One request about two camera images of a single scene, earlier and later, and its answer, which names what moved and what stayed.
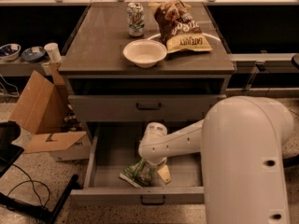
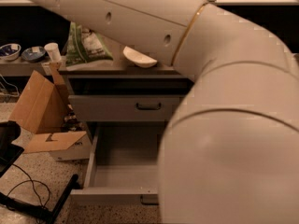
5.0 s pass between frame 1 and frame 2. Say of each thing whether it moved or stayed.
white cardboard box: stayed
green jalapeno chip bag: moved
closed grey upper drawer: stayed
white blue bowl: stayed
